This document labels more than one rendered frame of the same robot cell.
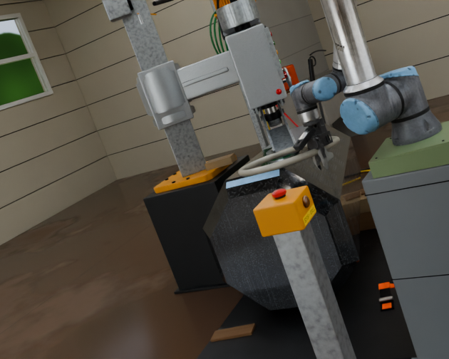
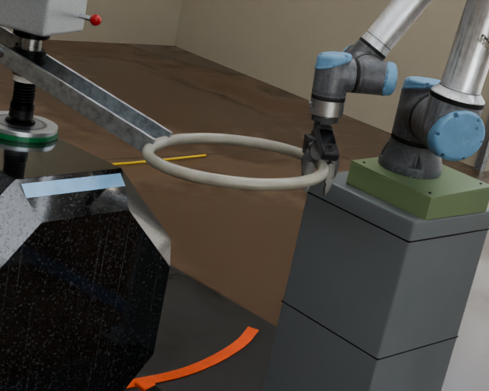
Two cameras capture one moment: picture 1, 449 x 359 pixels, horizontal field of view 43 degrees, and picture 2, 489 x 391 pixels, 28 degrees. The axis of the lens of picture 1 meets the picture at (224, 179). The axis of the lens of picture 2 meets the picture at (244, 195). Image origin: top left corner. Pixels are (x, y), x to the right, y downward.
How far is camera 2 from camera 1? 296 cm
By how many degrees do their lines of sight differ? 77
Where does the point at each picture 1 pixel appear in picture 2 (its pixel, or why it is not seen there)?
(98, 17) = not seen: outside the picture
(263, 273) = (32, 381)
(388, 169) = (441, 210)
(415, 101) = not seen: hidden behind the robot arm
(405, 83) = not seen: hidden behind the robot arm
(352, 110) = (466, 128)
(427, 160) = (470, 205)
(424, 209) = (443, 264)
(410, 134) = (436, 167)
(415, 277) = (398, 353)
